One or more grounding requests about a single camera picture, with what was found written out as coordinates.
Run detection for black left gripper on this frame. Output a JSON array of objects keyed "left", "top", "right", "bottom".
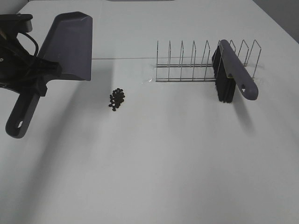
[{"left": 0, "top": 32, "right": 61, "bottom": 97}]

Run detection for grey plastic dustpan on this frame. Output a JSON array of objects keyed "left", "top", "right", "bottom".
[{"left": 0, "top": 12, "right": 93, "bottom": 139}]

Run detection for pile of coffee beans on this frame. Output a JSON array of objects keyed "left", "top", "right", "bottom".
[{"left": 108, "top": 88, "right": 125, "bottom": 112}]

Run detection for grey hand brush black bristles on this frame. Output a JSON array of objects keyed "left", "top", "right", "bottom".
[{"left": 212, "top": 39, "right": 258, "bottom": 103}]

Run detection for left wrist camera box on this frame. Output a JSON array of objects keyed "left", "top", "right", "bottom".
[{"left": 0, "top": 14, "right": 33, "bottom": 33}]

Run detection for wire dish rack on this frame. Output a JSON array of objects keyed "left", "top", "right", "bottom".
[{"left": 152, "top": 40, "right": 262, "bottom": 83}]

